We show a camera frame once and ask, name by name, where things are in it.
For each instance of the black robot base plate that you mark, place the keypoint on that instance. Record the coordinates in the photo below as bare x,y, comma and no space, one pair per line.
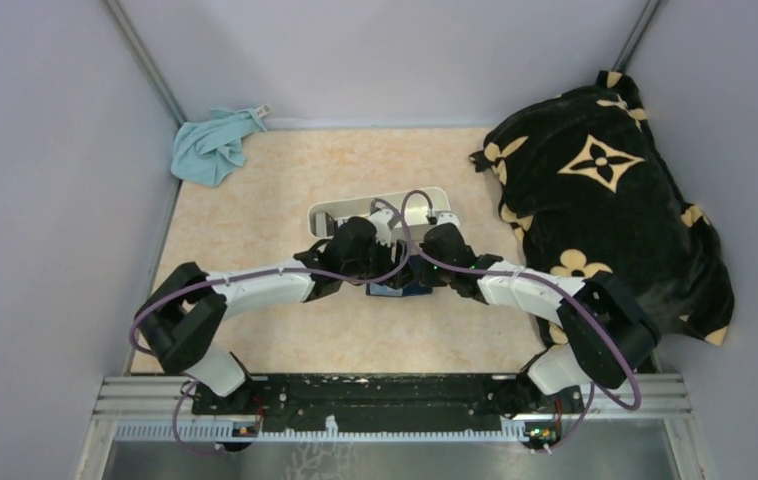
423,403

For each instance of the light blue cloth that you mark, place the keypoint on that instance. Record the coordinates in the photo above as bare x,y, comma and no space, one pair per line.
206,152

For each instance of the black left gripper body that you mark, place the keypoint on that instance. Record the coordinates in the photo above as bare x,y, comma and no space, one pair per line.
383,269

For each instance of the blue leather card holder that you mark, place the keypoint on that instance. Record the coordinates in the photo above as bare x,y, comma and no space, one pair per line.
412,288

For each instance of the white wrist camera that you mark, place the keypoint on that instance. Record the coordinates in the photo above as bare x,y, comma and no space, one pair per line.
383,220
439,218

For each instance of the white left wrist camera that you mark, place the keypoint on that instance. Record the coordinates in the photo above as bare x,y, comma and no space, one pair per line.
383,220

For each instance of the white oval plastic bin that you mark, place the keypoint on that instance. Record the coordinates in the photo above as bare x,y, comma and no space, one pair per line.
325,217

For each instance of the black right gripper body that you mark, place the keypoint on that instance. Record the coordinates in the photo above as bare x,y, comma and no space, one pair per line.
416,270

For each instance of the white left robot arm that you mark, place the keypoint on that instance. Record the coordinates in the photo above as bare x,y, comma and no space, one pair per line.
179,321

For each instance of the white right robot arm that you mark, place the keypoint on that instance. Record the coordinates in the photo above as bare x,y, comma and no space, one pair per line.
608,333

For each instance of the aluminium frame rail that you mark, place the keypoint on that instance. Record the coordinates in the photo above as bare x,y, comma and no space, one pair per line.
158,408

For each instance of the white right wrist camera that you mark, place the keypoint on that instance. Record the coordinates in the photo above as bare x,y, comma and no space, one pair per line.
439,218

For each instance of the black gold patterned blanket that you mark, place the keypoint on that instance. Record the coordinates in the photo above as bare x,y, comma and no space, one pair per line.
585,190

